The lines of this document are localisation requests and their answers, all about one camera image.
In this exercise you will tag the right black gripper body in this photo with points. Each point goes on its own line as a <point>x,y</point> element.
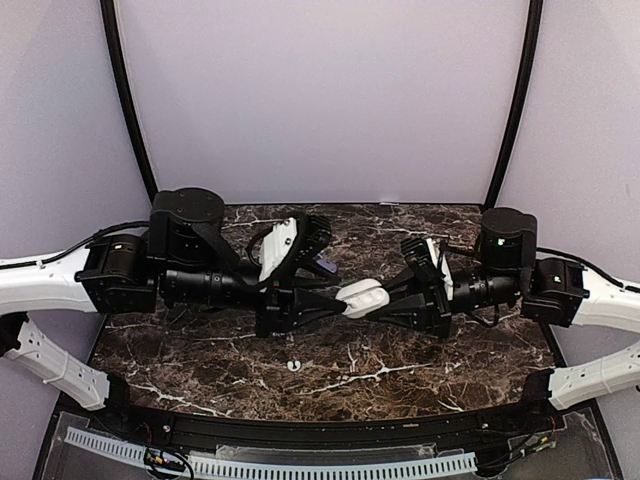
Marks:
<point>439,309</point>

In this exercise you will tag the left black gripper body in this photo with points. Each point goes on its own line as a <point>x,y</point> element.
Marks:
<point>277,307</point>

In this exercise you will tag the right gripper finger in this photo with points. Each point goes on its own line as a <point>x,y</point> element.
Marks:
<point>403,282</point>
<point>410,312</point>

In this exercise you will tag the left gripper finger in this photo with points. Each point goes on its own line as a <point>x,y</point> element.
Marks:
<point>309,274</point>
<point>309,306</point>

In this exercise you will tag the white earbud charging case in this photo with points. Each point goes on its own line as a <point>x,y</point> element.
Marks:
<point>362,297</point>

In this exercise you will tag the white earbud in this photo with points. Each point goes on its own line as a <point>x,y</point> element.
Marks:
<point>294,365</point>

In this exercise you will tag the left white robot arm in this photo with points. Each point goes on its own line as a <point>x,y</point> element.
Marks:
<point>178,256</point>

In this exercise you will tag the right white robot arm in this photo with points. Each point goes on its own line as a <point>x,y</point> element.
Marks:
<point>549,287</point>

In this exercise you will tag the purple grey earbud case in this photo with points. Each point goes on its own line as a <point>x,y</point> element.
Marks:
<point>330,267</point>

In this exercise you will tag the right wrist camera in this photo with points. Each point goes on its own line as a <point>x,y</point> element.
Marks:
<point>428,265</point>

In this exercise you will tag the white slotted cable duct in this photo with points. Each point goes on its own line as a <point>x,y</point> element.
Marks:
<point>261,463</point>

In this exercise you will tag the black front rail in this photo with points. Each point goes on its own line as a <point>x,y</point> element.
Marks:
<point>487,428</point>

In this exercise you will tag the right black frame post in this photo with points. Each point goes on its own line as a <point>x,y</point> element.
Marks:
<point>521,86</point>

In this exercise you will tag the black frame post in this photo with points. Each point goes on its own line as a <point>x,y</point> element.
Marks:
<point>521,86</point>
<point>125,96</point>

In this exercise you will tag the left black frame post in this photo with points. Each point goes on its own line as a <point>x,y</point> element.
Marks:
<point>125,96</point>

